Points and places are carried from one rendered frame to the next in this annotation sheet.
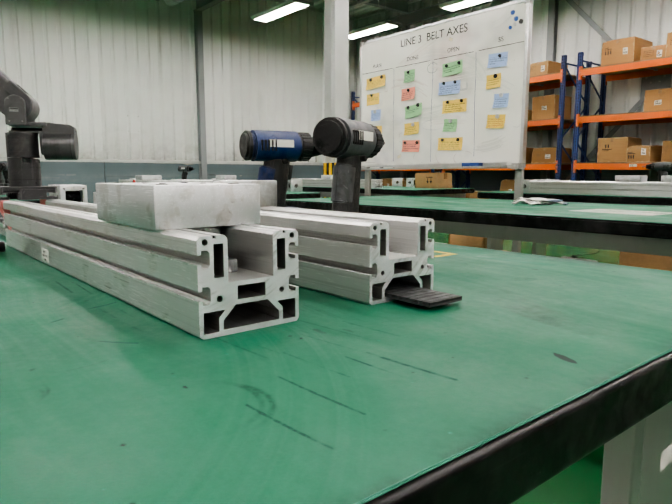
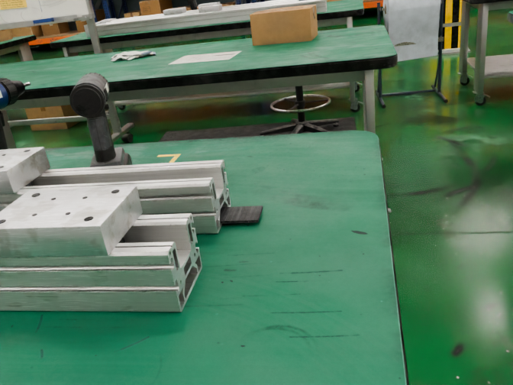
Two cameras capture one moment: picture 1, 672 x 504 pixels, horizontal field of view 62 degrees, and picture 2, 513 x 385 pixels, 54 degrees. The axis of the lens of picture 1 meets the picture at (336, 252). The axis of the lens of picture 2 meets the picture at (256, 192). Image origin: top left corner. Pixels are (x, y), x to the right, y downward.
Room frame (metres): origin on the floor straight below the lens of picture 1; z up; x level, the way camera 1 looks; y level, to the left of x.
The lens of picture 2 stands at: (-0.02, 0.33, 1.15)
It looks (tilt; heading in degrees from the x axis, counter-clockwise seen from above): 24 degrees down; 323
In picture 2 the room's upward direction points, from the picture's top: 8 degrees counter-clockwise
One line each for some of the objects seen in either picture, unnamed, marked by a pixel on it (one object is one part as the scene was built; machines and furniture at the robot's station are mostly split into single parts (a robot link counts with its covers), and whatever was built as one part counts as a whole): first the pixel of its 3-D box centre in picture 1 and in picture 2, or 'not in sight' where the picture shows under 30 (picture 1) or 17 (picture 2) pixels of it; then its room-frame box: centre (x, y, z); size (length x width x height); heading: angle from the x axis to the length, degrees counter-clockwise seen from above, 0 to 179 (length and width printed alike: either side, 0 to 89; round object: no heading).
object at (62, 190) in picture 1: (66, 198); not in sight; (2.04, 0.98, 0.83); 0.11 x 0.10 x 0.10; 130
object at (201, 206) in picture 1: (175, 215); (67, 229); (0.59, 0.17, 0.87); 0.16 x 0.11 x 0.07; 40
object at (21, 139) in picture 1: (26, 145); not in sight; (1.12, 0.61, 0.97); 0.07 x 0.06 x 0.07; 106
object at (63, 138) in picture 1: (44, 129); not in sight; (1.13, 0.58, 1.00); 0.12 x 0.09 x 0.12; 106
